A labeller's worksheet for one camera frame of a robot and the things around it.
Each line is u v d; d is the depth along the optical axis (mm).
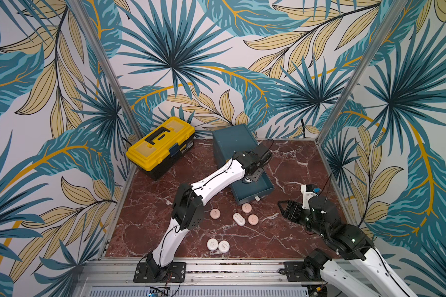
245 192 837
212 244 796
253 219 858
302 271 719
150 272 636
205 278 731
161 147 924
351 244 469
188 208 508
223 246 784
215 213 878
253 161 608
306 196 641
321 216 516
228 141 886
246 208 894
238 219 858
